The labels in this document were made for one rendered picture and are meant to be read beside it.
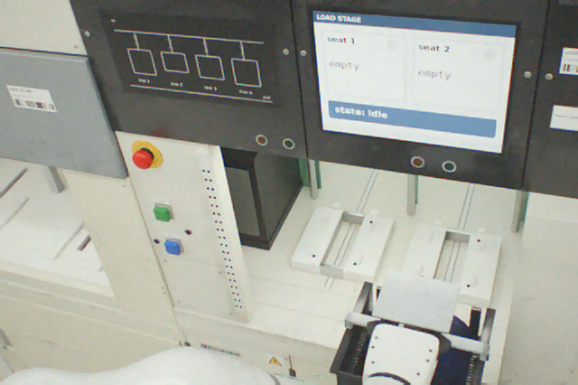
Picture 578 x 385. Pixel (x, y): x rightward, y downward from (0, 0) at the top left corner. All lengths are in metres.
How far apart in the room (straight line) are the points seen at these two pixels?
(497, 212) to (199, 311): 0.80
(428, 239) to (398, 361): 0.73
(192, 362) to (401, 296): 0.51
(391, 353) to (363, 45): 0.45
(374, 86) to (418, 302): 0.34
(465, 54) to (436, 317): 0.40
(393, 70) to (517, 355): 0.59
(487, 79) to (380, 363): 0.43
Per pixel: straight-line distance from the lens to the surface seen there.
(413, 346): 1.06
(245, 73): 1.11
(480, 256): 1.70
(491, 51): 0.98
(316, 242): 1.73
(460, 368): 1.23
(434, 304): 1.11
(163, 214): 1.42
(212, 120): 1.20
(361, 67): 1.03
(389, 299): 1.11
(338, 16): 1.00
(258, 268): 1.73
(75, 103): 1.35
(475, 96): 1.02
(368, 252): 1.70
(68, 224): 2.03
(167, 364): 0.68
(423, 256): 1.69
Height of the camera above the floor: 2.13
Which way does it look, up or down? 41 degrees down
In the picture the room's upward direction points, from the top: 8 degrees counter-clockwise
